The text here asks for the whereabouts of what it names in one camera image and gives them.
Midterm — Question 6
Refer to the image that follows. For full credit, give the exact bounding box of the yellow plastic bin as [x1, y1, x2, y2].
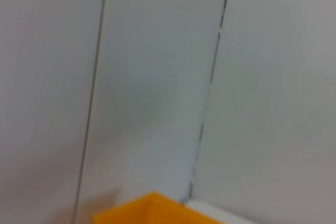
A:
[91, 191, 229, 224]

